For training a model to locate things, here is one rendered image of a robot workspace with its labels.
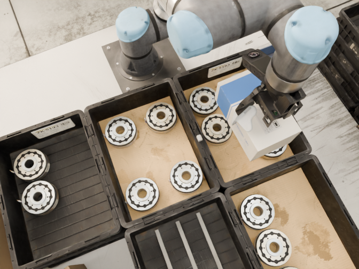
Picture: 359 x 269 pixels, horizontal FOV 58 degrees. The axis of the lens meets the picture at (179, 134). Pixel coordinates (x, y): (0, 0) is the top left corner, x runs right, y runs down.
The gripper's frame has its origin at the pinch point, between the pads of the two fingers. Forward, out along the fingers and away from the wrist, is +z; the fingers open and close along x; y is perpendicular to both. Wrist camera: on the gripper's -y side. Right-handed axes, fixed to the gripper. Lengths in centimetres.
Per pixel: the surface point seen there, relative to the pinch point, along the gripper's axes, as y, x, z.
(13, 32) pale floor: -156, -76, 112
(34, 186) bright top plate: -14, -64, 25
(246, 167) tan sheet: 8.0, -1.4, 27.7
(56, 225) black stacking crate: -1, -63, 28
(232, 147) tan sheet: -0.1, -2.2, 27.7
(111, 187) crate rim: -2.0, -42.1, 17.8
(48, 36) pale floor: -143, -55, 112
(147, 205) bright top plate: 5.9, -35.0, 24.8
